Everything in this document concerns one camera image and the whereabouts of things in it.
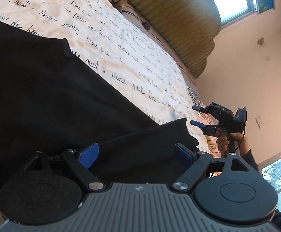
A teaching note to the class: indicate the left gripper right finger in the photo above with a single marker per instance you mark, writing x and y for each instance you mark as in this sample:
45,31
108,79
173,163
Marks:
194,167

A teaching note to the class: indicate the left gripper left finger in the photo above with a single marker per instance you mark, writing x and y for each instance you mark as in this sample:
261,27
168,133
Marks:
79,163

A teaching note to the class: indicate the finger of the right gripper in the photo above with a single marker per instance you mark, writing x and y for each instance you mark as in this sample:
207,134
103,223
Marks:
197,124
201,108

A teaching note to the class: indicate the black pants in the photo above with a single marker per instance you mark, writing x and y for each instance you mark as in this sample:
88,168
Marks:
51,101

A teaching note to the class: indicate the dark sleeved right forearm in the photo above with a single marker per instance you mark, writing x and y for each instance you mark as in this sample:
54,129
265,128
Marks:
248,157

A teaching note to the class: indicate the person's right hand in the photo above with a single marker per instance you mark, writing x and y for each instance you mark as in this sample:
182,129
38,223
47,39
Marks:
223,142

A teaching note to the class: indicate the olive scalloped headboard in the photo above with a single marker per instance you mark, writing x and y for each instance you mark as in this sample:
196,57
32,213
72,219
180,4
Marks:
189,26

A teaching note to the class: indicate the white script-print bedspread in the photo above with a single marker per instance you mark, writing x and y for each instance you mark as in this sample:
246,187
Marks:
141,67

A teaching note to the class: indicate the white wall socket plate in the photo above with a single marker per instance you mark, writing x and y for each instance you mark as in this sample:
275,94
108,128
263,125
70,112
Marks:
259,121

